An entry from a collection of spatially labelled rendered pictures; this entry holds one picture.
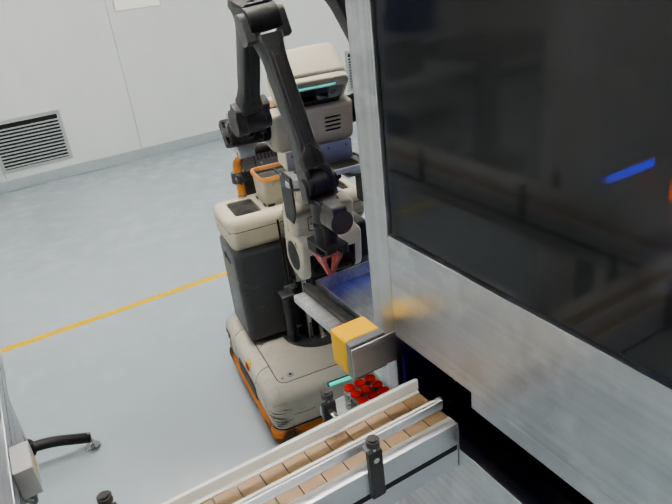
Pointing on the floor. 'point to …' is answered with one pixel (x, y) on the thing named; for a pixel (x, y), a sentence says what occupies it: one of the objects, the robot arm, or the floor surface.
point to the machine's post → (373, 171)
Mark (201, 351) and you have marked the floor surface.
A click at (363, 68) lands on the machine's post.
